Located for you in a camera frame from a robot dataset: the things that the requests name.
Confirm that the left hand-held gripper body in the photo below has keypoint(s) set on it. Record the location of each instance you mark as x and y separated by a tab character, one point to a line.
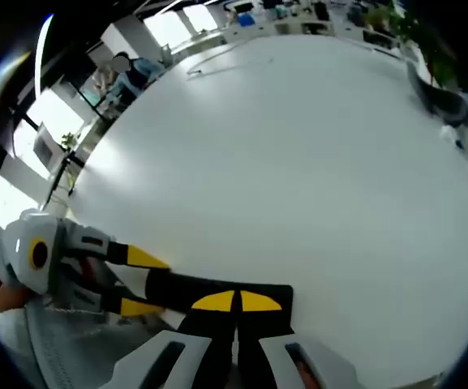
18	243

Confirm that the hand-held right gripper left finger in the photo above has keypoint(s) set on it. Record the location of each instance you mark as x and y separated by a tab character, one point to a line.
213	324

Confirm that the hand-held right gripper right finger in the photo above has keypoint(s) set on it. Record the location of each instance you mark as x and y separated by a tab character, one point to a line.
258	324

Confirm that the black cloth strip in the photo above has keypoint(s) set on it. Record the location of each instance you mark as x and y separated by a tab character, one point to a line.
177	285

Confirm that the person's left hand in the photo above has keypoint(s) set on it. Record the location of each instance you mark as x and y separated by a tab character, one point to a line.
6	297

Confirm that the computer monitor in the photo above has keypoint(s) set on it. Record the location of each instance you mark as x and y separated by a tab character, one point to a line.
47	146

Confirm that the small green plant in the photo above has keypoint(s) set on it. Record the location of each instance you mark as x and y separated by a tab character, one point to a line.
70	142

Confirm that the blue box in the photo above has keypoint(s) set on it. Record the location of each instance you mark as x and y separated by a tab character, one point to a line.
246	20

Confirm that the crumpled white tissue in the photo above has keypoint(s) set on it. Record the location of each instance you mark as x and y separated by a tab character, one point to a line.
452	135

